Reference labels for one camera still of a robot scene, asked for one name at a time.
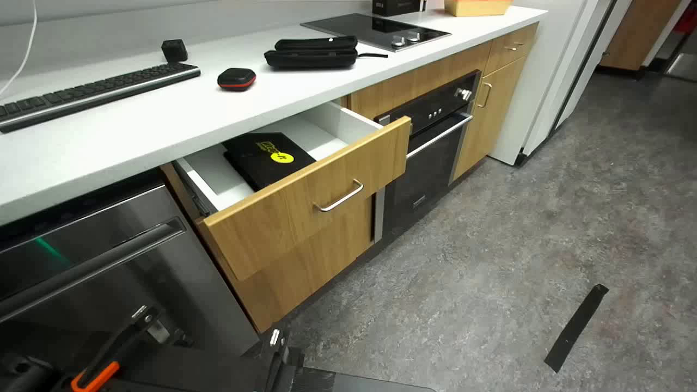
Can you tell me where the open wooden top drawer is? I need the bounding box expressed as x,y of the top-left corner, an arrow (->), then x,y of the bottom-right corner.
174,106 -> 412,281

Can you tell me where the small wooden drawer right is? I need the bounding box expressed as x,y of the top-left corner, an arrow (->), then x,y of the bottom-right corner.
482,25 -> 538,74

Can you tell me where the black box yellow logo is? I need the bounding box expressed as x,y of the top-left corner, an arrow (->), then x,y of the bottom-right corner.
224,134 -> 313,189

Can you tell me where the black built-in oven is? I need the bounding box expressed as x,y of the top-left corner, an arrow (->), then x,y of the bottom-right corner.
372,73 -> 479,243

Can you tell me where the lower wooden cabinet front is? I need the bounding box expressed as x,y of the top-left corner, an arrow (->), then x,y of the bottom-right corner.
236,198 -> 372,331

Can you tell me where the black red round case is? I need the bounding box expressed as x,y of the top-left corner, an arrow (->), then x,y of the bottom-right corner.
217,69 -> 256,92

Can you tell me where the black induction cooktop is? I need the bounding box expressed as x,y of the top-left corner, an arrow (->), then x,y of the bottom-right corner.
304,13 -> 445,50

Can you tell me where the wooden cabinet door right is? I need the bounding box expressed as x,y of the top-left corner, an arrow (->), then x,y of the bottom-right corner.
451,60 -> 524,181

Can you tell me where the black box on counter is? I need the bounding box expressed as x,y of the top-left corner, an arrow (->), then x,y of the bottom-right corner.
372,0 -> 422,16

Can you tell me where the wooden block on counter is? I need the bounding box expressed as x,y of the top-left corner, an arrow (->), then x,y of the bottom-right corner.
445,0 -> 512,18

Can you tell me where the small black cube adapter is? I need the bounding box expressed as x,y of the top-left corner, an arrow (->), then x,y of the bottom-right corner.
161,40 -> 187,64

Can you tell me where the black floor strip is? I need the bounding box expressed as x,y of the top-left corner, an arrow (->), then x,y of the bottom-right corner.
544,284 -> 608,373

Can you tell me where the white refrigerator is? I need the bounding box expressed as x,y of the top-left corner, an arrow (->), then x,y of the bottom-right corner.
490,0 -> 632,167

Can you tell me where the stainless steel dishwasher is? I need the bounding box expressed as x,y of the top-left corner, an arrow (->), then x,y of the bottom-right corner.
0,173 -> 256,365

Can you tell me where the long black power strip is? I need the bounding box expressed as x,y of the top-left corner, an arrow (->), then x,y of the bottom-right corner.
0,64 -> 200,134

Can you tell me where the wooden cabinet in background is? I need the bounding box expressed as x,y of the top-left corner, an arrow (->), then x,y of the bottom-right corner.
602,0 -> 681,73

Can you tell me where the silver drawer handle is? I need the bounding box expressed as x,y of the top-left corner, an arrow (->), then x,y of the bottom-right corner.
313,180 -> 366,214

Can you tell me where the silver oven door handle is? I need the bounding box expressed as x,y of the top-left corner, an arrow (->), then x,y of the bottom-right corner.
408,114 -> 473,160

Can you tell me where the black dishwasher handle bar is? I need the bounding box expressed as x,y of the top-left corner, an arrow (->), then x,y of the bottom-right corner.
0,225 -> 182,322

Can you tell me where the white cable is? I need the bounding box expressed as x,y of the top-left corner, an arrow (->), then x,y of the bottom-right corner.
0,0 -> 39,100

